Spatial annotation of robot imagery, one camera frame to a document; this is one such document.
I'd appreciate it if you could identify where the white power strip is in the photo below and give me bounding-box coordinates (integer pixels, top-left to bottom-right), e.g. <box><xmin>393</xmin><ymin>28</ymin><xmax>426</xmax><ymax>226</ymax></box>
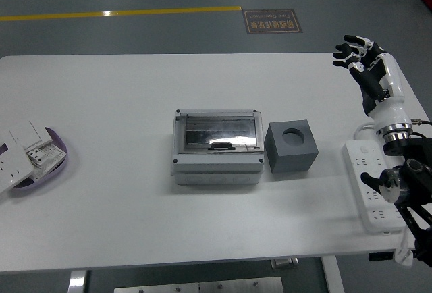
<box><xmin>342</xmin><ymin>139</ymin><xmax>408</xmax><ymax>235</ymax></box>

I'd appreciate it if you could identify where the grey cube with round hole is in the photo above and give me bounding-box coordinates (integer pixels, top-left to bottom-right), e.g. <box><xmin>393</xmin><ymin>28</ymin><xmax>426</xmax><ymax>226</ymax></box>
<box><xmin>264</xmin><ymin>119</ymin><xmax>319</xmax><ymax>174</ymax></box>

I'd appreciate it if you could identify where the grey table bracket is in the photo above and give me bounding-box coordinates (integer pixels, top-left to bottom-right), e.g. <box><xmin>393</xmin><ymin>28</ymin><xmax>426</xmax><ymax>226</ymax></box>
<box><xmin>271</xmin><ymin>257</ymin><xmax>300</xmax><ymax>269</ymax></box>

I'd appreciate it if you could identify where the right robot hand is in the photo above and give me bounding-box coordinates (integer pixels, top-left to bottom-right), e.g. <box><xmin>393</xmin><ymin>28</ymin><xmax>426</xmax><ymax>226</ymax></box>
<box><xmin>332</xmin><ymin>34</ymin><xmax>411</xmax><ymax>130</ymax></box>

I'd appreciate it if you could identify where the grey plastic enclosure box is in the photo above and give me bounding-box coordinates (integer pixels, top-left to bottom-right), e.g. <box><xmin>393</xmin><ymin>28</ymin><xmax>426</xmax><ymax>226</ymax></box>
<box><xmin>171</xmin><ymin>109</ymin><xmax>265</xmax><ymax>186</ymax></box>

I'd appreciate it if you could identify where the white breaker module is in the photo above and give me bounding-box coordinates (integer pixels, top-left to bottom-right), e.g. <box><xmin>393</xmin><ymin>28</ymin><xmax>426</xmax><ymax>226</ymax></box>
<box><xmin>25</xmin><ymin>144</ymin><xmax>67</xmax><ymax>176</ymax></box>

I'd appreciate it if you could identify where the purple tray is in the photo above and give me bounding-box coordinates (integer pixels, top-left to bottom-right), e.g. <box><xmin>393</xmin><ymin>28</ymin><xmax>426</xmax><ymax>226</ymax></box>
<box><xmin>11</xmin><ymin>126</ymin><xmax>69</xmax><ymax>191</ymax></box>

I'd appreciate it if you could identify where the white power cord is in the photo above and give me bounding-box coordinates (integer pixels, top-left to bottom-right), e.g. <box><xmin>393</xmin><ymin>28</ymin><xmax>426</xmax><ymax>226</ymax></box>
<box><xmin>353</xmin><ymin>121</ymin><xmax>377</xmax><ymax>142</ymax></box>

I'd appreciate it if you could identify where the white table leg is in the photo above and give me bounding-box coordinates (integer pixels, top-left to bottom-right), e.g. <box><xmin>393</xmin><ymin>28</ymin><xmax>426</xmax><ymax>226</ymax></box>
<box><xmin>320</xmin><ymin>255</ymin><xmax>346</xmax><ymax>293</ymax></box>
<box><xmin>67</xmin><ymin>270</ymin><xmax>89</xmax><ymax>293</ymax></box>

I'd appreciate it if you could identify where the metal base plate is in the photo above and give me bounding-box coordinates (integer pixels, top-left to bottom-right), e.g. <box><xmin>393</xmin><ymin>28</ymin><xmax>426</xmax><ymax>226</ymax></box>
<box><xmin>113</xmin><ymin>276</ymin><xmax>284</xmax><ymax>293</ymax></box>

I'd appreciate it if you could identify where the white switch panel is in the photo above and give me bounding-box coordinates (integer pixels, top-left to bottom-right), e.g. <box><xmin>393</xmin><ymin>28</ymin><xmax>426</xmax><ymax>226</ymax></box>
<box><xmin>0</xmin><ymin>120</ymin><xmax>55</xmax><ymax>152</ymax></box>

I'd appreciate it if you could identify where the white socket panel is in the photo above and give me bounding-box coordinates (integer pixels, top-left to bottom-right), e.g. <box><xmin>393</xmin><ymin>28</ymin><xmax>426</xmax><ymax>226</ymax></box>
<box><xmin>0</xmin><ymin>142</ymin><xmax>34</xmax><ymax>194</ymax></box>

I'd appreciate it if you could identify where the clear hinged box lid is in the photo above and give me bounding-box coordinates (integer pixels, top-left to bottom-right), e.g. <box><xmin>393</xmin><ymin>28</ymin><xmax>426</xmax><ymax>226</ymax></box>
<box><xmin>178</xmin><ymin>113</ymin><xmax>261</xmax><ymax>154</ymax></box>

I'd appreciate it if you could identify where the black table control box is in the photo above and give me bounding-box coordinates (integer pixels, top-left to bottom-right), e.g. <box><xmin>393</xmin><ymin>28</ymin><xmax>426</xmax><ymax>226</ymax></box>
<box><xmin>368</xmin><ymin>252</ymin><xmax>396</xmax><ymax>262</ymax></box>

